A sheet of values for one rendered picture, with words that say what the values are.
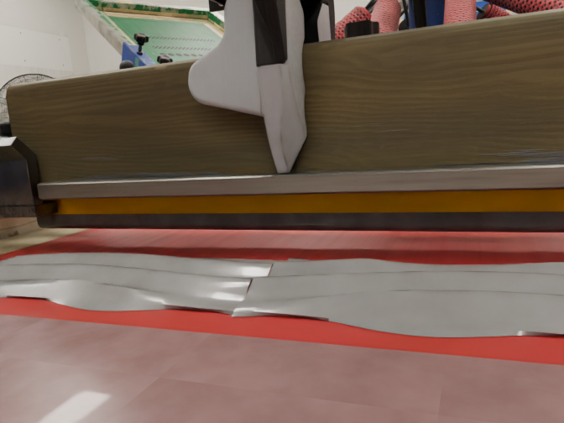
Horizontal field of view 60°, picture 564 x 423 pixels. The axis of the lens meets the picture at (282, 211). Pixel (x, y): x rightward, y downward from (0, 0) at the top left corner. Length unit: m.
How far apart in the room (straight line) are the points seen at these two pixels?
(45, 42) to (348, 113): 5.34
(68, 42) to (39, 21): 0.37
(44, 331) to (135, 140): 0.14
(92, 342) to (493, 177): 0.17
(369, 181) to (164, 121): 0.13
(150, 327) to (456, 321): 0.10
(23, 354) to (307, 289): 0.10
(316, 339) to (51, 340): 0.09
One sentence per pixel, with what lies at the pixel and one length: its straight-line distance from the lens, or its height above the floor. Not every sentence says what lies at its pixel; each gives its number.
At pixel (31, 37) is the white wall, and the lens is 5.44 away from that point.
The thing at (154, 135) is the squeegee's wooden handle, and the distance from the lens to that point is 0.30.
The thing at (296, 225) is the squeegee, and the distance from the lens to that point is 0.28.
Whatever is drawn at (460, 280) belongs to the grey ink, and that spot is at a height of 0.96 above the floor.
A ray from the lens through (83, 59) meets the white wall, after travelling 5.87.
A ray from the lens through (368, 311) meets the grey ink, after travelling 0.17.
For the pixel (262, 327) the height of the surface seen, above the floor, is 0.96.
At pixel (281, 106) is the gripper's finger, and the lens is 0.24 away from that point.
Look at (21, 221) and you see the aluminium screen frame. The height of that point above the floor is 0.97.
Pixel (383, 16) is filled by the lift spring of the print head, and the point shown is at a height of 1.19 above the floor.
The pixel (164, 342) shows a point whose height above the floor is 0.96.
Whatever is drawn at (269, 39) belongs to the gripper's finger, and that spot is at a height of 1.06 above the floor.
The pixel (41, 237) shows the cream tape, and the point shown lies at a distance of 0.41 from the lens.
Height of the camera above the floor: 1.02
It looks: 10 degrees down
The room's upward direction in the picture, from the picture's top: 5 degrees counter-clockwise
